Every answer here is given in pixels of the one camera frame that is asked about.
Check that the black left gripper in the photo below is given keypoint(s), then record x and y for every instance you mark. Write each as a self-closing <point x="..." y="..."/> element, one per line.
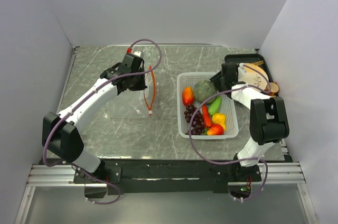
<point x="141" y="86"/>

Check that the peach and cream plate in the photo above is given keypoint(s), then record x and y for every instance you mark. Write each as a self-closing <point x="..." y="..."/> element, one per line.
<point x="252" y="75"/>

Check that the green bitter gourd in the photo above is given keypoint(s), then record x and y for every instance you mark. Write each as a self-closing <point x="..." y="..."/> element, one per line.
<point x="215" y="106"/>

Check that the clear zip top bag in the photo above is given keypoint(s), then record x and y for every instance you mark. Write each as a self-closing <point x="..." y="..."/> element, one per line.
<point x="139" y="101"/>

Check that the aluminium frame rail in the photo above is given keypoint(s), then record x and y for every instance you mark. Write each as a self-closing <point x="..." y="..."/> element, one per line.
<point x="65" y="175"/>

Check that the dark purple grape bunch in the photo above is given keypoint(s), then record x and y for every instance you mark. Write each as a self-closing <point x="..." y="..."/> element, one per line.
<point x="198" y="125"/>

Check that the green netted melon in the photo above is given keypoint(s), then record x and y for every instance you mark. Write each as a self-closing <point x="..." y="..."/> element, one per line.
<point x="203" y="90"/>

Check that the white plastic perforated basket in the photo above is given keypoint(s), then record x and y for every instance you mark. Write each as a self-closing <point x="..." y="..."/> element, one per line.
<point x="189" y="79"/>

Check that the brown ceramic cup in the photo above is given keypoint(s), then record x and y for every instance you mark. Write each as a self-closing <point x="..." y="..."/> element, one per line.
<point x="272" y="88"/>

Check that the orange carrot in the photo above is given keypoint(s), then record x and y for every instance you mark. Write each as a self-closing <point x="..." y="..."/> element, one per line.
<point x="206" y="117"/>

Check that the yellow bell pepper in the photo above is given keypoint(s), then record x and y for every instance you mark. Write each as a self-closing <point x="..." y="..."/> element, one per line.
<point x="219" y="118"/>

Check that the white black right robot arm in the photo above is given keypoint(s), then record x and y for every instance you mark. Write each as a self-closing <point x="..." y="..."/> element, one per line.
<point x="268" y="124"/>

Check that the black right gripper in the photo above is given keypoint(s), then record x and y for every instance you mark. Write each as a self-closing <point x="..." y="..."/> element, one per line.
<point x="215" y="79"/>

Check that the red orange mango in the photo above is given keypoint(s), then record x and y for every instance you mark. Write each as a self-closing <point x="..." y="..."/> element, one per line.
<point x="187" y="96"/>

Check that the black rectangular tray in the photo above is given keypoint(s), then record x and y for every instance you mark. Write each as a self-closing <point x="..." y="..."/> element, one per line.
<point x="264" y="61"/>

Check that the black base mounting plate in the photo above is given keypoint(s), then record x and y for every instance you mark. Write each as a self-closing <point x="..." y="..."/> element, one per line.
<point x="158" y="176"/>

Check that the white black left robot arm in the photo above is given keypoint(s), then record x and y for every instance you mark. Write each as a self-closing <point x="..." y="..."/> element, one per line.
<point x="61" y="132"/>

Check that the gold knife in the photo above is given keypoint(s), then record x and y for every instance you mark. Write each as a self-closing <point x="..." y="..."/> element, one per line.
<point x="258" y="63"/>

